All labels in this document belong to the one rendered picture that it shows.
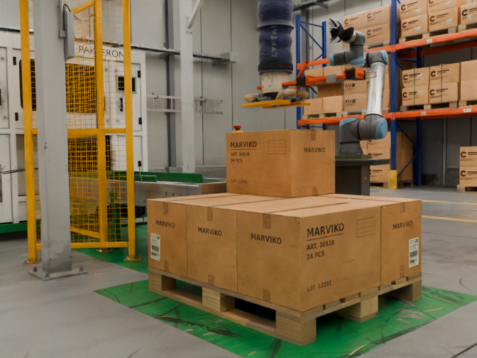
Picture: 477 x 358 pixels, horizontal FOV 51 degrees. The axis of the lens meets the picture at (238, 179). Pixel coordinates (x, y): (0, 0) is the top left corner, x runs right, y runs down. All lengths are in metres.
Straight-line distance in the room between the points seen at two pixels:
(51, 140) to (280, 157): 1.55
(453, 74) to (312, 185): 7.77
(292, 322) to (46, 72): 2.31
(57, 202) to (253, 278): 1.72
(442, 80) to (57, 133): 8.38
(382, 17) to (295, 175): 8.81
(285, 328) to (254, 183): 1.18
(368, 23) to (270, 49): 8.56
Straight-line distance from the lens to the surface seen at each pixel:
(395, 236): 2.69
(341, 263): 2.33
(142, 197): 3.93
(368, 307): 2.56
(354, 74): 2.88
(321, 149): 3.11
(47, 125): 3.56
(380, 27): 11.52
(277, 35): 3.25
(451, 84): 10.59
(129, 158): 3.89
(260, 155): 3.09
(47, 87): 3.59
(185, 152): 6.74
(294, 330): 2.21
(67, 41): 3.65
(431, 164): 12.09
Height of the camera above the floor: 0.81
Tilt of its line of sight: 3 degrees down
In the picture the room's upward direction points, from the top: 1 degrees counter-clockwise
